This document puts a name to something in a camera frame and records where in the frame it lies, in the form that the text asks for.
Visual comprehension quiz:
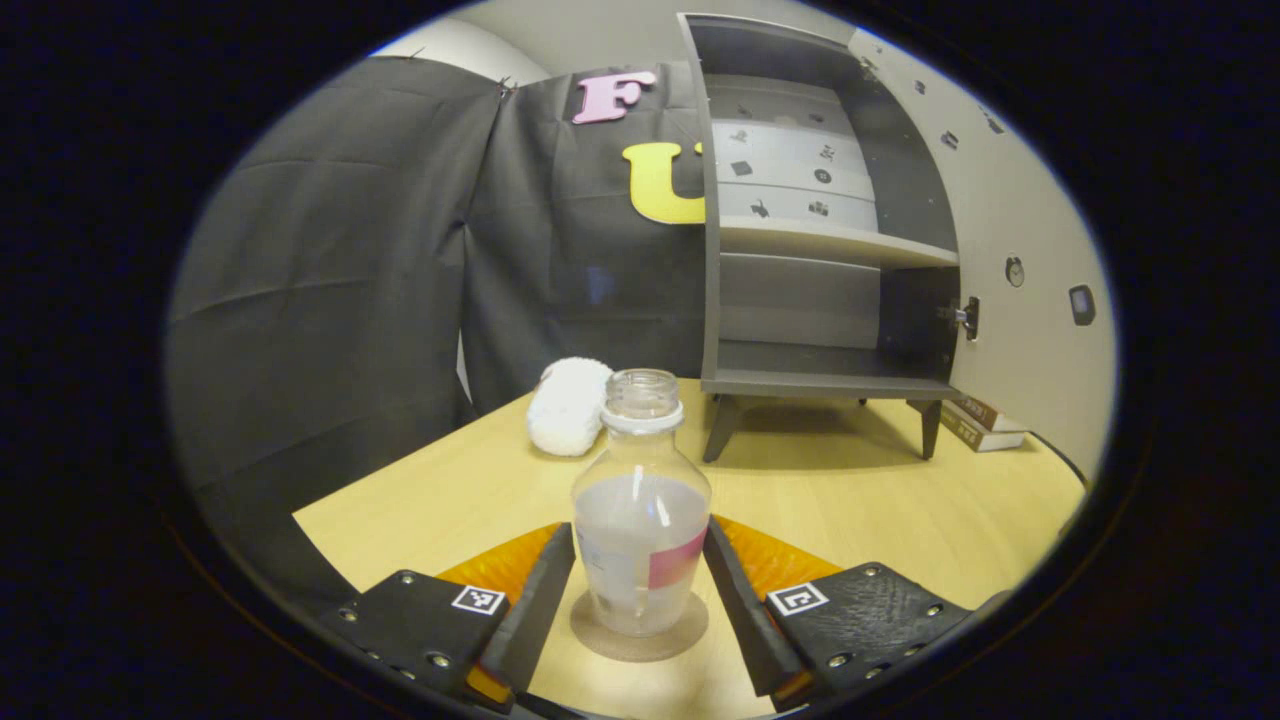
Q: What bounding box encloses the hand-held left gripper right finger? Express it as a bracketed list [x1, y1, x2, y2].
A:
[703, 515, 976, 713]

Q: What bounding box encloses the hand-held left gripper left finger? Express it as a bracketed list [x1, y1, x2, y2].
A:
[318, 522, 578, 713]

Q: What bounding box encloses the round brown coaster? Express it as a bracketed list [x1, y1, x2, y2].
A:
[570, 590, 711, 663]

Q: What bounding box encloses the clear plastic bottle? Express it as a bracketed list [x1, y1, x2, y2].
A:
[571, 368, 713, 638]

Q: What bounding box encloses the dark grey cabinet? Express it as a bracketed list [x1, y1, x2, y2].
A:
[678, 12, 966, 463]

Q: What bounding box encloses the white plush toy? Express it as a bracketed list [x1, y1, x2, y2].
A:
[526, 357, 614, 458]

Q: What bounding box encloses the brown book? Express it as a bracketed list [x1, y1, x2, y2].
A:
[940, 408, 1026, 453]

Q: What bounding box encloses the black backdrop cloth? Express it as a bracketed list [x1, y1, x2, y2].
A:
[165, 55, 711, 601]

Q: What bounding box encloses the black cable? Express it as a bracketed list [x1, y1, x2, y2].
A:
[1030, 430, 1091, 491]

